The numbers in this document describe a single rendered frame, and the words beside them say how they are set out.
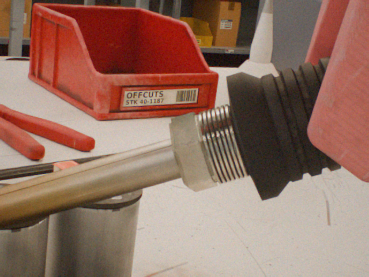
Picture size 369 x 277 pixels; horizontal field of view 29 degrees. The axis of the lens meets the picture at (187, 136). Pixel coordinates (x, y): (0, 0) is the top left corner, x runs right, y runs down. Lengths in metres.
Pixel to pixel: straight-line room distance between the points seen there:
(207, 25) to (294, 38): 4.27
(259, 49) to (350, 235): 0.12
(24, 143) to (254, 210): 0.13
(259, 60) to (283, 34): 0.17
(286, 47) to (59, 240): 0.39
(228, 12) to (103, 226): 4.64
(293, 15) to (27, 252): 0.41
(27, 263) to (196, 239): 0.15
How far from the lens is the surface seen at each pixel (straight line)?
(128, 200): 0.18
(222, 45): 4.83
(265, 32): 0.40
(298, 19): 0.54
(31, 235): 0.17
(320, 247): 0.33
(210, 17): 4.87
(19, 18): 2.59
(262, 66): 0.40
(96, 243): 0.18
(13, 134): 0.41
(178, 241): 0.31
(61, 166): 0.18
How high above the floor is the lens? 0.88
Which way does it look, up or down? 16 degrees down
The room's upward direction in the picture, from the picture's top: 8 degrees clockwise
